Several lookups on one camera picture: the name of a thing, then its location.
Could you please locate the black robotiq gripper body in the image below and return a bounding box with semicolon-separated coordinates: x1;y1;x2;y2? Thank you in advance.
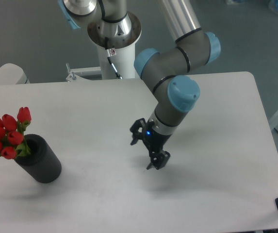
143;121;171;158

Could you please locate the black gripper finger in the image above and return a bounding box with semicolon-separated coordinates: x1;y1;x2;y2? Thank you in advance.
146;150;170;170
130;118;146;145

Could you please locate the red tulip bouquet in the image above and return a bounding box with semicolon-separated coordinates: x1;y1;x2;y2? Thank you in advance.
0;107;32;160

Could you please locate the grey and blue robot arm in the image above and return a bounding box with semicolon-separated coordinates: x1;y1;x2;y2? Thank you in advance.
58;0;221;169

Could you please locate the black ribbed cylindrical vase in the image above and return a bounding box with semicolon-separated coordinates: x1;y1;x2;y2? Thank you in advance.
15;134;62;183

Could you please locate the white rounded furniture left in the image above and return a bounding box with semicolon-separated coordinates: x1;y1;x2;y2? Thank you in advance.
0;63;30;85

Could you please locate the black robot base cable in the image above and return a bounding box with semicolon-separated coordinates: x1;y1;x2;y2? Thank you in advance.
104;36;123;80

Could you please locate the white metal base frame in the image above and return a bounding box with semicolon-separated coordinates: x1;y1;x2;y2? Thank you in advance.
65;63;139;83

